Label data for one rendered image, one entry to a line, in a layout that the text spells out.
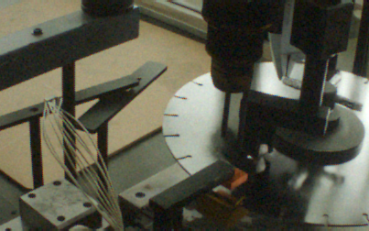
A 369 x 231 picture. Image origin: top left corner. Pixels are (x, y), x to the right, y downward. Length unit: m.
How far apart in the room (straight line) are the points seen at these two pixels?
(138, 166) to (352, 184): 0.43
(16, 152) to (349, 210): 0.57
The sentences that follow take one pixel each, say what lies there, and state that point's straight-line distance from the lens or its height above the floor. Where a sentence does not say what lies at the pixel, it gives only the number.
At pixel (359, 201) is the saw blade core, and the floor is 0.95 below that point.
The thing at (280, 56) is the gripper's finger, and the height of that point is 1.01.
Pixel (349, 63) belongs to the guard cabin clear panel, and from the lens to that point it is 1.27.
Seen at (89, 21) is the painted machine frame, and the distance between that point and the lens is 0.74.
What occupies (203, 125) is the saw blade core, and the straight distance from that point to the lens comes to 0.74.
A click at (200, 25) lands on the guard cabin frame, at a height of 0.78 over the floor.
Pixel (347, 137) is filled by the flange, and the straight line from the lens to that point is 0.74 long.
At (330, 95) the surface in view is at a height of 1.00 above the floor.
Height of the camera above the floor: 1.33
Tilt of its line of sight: 30 degrees down
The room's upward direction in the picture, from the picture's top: 4 degrees clockwise
